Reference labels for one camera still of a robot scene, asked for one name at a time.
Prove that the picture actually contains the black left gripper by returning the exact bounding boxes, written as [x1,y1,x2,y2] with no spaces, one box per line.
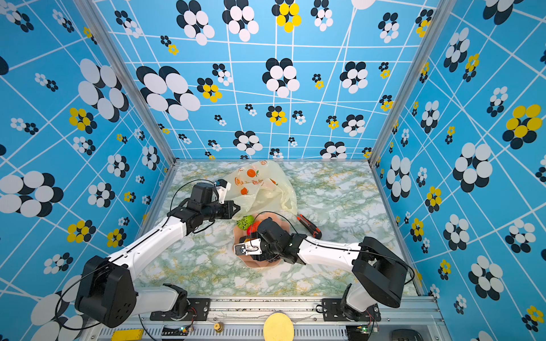
[202,200,241,223]

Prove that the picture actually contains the translucent yellowish plastic bag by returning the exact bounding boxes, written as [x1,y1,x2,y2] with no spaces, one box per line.
[224,161,297,220]

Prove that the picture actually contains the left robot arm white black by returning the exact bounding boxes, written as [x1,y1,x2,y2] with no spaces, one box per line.
[75,200,240,328]

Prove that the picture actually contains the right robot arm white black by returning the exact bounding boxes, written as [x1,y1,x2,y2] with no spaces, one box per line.
[233,217,410,321]

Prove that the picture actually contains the green kiwi fruit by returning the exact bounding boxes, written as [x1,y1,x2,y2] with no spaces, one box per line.
[237,215,255,231]

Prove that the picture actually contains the pink scalloped fruit plate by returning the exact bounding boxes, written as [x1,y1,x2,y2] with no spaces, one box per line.
[233,213,291,269]

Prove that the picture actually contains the red black utility knife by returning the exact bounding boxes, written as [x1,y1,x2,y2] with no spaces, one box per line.
[297,215,322,240]

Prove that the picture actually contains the small brass knob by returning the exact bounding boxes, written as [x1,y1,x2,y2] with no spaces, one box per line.
[213,323,224,333]

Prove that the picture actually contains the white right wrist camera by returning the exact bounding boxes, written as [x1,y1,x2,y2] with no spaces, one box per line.
[234,238,262,256]

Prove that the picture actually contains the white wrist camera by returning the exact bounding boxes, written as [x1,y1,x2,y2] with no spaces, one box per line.
[234,238,262,256]
[215,179,231,204]

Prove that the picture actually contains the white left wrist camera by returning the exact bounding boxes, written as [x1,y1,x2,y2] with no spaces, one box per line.
[215,179,231,204]

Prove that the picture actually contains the aluminium front rail frame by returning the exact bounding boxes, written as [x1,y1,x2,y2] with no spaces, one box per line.
[78,295,453,341]

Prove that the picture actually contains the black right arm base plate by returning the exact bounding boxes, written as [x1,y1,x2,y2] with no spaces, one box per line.
[319,298,382,323]

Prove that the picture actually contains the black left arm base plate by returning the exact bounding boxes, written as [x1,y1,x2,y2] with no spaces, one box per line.
[149,298,211,322]

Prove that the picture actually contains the yellow box on rail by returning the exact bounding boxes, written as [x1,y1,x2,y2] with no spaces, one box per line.
[111,328,144,341]

